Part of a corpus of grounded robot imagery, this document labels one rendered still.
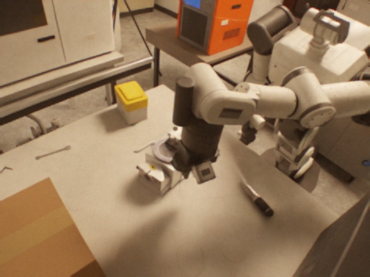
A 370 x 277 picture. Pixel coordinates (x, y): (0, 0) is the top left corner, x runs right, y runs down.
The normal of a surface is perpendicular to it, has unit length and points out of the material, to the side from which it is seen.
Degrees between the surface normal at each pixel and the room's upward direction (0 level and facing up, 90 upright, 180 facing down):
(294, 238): 0
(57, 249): 0
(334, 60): 23
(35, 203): 0
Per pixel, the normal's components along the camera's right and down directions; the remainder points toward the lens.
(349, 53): -0.20, -0.49
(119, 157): 0.11, -0.70
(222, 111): 0.30, 0.70
